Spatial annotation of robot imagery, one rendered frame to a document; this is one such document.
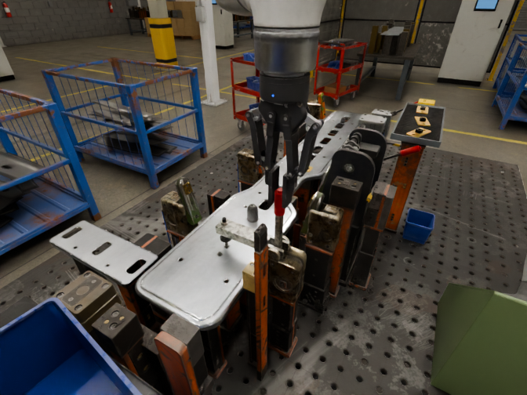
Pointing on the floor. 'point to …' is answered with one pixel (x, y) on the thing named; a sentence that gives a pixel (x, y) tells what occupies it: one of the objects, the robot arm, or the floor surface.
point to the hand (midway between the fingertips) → (280, 186)
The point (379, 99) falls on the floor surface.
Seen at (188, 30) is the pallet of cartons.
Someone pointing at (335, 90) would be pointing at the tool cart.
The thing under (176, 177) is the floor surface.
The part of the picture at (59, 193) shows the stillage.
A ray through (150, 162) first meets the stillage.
